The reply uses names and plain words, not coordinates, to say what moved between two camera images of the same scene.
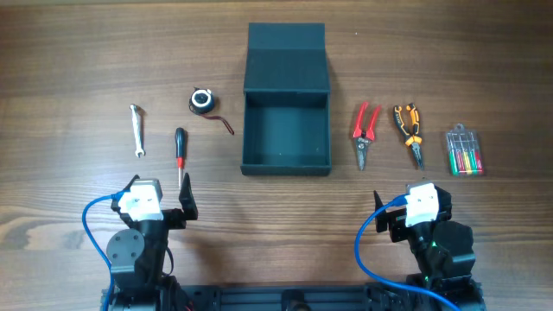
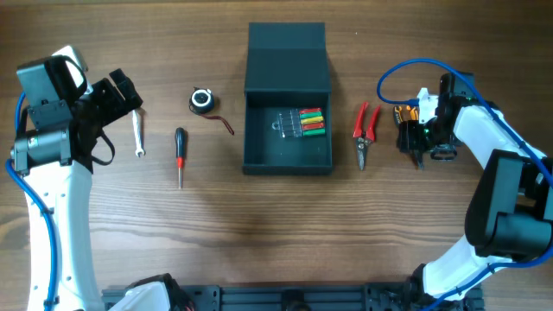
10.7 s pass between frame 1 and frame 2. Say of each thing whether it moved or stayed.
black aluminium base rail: stayed
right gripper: moved
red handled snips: stayed
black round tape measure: stayed
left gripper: moved
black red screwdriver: stayed
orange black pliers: stayed
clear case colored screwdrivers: moved
